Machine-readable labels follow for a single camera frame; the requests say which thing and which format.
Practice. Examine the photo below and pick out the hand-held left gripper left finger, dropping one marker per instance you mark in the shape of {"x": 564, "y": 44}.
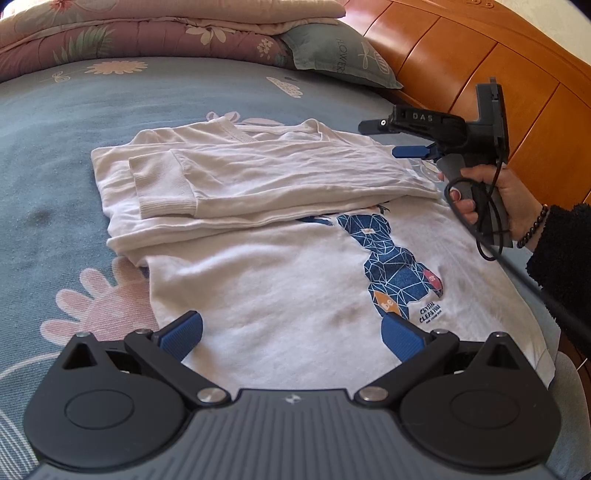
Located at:
{"x": 182, "y": 330}

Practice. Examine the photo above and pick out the person's right hand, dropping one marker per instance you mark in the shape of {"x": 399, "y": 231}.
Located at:
{"x": 515, "y": 203}

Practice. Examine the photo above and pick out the white printed sweatshirt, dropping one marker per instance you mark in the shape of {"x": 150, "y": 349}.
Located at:
{"x": 277, "y": 286}

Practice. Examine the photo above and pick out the wooden headboard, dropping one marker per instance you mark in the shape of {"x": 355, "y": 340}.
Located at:
{"x": 531, "y": 55}

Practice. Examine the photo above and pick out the person's right forearm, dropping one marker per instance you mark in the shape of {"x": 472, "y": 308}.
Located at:
{"x": 563, "y": 258}

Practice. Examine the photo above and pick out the teal flower print pillow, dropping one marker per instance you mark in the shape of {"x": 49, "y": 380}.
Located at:
{"x": 341, "y": 55}

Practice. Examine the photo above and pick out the folded pink floral quilt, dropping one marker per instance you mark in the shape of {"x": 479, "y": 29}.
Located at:
{"x": 138, "y": 32}

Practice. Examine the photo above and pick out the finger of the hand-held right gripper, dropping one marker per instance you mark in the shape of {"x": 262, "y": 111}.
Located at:
{"x": 376, "y": 125}
{"x": 411, "y": 152}

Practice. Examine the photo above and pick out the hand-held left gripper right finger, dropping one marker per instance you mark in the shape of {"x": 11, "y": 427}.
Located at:
{"x": 401, "y": 337}

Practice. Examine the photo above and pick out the blue floral bed sheet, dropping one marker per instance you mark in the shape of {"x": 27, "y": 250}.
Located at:
{"x": 46, "y": 184}

